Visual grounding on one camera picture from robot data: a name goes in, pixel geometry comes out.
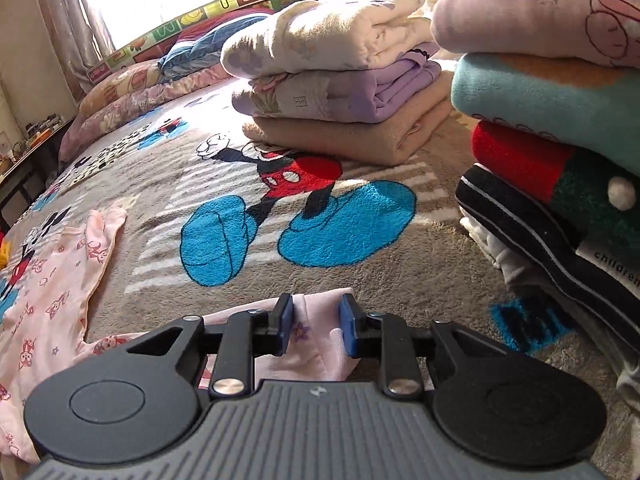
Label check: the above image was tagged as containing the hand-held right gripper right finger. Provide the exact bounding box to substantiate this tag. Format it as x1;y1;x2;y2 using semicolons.
341;294;506;401

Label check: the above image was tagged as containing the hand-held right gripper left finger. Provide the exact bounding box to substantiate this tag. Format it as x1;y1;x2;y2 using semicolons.
120;294;294;402

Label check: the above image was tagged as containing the pink printed garment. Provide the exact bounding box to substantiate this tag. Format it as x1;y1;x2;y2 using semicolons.
0;199;360;465

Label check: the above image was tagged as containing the printed cartoon blanket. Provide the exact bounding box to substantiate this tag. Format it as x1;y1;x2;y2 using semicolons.
0;77;640;461

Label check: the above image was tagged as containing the black striped folded garment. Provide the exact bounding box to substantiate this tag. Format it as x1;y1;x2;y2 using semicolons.
455;162;640;346

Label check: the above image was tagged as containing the red green folded garment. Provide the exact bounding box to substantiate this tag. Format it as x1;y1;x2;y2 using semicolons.
470;120;640;241

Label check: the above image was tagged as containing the purple folded blanket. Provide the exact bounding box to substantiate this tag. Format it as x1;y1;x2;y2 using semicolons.
231;55;443;125

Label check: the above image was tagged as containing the pink floral pillow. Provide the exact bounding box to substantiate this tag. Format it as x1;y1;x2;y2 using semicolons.
57;62;236;161

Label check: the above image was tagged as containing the blue folded quilt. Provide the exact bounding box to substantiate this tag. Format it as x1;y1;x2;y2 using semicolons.
157;20;273;81

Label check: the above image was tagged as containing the teal folded garment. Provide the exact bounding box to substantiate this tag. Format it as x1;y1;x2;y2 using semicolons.
450;52;640;176

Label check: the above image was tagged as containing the yellow cartoon pillow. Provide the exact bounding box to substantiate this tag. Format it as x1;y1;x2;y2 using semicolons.
77;57;168;116

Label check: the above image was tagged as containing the white floral folded blanket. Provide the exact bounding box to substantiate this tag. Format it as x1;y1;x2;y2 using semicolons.
220;0;441;81

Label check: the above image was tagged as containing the dark cluttered desk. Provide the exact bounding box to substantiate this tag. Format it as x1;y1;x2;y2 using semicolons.
0;120;76;231

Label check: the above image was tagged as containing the red pillow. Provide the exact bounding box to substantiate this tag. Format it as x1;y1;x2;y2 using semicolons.
172;7;281;43

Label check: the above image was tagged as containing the colourful alphabet foam mat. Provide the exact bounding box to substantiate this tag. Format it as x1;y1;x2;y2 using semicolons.
82;0;321;83

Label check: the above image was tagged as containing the pink folded garment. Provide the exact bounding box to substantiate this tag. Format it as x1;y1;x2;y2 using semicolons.
431;0;640;68

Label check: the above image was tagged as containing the grey curtain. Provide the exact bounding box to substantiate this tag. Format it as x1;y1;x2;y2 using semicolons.
30;0;116;106

